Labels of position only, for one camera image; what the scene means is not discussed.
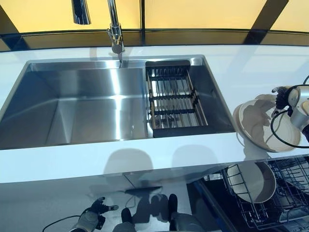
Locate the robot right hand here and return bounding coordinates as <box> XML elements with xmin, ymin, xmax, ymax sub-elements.
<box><xmin>271</xmin><ymin>85</ymin><xmax>295</xmax><ymax>111</ymax></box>

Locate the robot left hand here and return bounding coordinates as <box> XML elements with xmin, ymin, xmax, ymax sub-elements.
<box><xmin>90</xmin><ymin>197</ymin><xmax>119</xmax><ymax>219</ymax></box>

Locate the cream round plate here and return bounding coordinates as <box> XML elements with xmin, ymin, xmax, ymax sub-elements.
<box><xmin>232</xmin><ymin>94</ymin><xmax>303</xmax><ymax>153</ymax></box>
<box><xmin>226</xmin><ymin>161</ymin><xmax>277</xmax><ymax>203</ymax></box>

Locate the robot left foot black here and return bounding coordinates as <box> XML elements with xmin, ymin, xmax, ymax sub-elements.
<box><xmin>121</xmin><ymin>207</ymin><xmax>132</xmax><ymax>224</ymax></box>

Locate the robot foot black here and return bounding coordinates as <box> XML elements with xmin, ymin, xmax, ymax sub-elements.
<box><xmin>121</xmin><ymin>207</ymin><xmax>132</xmax><ymax>224</ymax></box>
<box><xmin>168</xmin><ymin>193</ymin><xmax>179</xmax><ymax>215</ymax></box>

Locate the white glossy base cabinet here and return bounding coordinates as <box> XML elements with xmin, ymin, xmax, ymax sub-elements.
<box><xmin>0</xmin><ymin>166</ymin><xmax>194</xmax><ymax>194</ymax></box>

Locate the robot right foot black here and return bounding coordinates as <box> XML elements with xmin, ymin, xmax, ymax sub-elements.
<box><xmin>168</xmin><ymin>193</ymin><xmax>179</xmax><ymax>215</ymax></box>

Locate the robot right leg silver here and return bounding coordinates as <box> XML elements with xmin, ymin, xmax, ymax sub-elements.
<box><xmin>169</xmin><ymin>212</ymin><xmax>206</xmax><ymax>232</ymax></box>

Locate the stainless steel sink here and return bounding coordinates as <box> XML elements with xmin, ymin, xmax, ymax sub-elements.
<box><xmin>0</xmin><ymin>54</ymin><xmax>236</xmax><ymax>150</ymax></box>

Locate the black sink drying rack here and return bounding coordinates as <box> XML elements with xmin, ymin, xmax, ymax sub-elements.
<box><xmin>144</xmin><ymin>59</ymin><xmax>209</xmax><ymax>138</ymax></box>

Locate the chrome arched faucet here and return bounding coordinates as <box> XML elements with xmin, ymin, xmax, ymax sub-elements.
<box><xmin>71</xmin><ymin>0</ymin><xmax>126</xmax><ymax>54</ymax></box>

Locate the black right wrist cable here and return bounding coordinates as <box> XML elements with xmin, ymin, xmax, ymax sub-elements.
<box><xmin>269</xmin><ymin>74</ymin><xmax>309</xmax><ymax>148</ymax></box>

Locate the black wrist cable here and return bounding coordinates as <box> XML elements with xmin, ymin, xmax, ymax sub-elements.
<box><xmin>42</xmin><ymin>214</ymin><xmax>83</xmax><ymax>232</ymax></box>
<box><xmin>269</xmin><ymin>74</ymin><xmax>309</xmax><ymax>148</ymax></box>

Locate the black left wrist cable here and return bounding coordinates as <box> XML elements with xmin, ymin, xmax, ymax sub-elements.
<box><xmin>42</xmin><ymin>214</ymin><xmax>83</xmax><ymax>232</ymax></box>

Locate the wire dishwasher rack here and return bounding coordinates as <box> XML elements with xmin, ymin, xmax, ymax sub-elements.
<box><xmin>221</xmin><ymin>154</ymin><xmax>309</xmax><ymax>230</ymax></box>

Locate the yellow window with dark frame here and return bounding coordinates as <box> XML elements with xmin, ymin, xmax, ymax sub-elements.
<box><xmin>0</xmin><ymin>0</ymin><xmax>309</xmax><ymax>53</ymax></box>

